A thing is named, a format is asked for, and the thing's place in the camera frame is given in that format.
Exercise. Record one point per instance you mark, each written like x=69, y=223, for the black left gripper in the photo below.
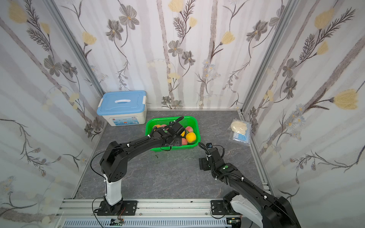
x=179, y=141

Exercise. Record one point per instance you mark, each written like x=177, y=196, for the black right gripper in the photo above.
x=205, y=163

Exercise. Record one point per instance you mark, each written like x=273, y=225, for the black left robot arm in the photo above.
x=114, y=161

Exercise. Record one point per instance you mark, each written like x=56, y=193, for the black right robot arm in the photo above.
x=247, y=199

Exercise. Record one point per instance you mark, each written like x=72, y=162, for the green plastic perforated basket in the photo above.
x=187, y=121

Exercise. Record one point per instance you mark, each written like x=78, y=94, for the blue face mask pack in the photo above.
x=239, y=138

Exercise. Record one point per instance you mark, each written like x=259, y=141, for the clear bag of white gloves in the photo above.
x=240, y=127

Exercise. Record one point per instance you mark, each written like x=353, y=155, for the blue lid storage box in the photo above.
x=123, y=108

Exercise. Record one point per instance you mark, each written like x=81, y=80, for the small green circuit board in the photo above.
x=116, y=222

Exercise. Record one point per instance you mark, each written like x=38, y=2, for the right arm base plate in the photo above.
x=221, y=207

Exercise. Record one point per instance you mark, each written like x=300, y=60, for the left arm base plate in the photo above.
x=122, y=208

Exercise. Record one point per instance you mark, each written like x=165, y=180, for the aluminium front rail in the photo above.
x=84, y=208

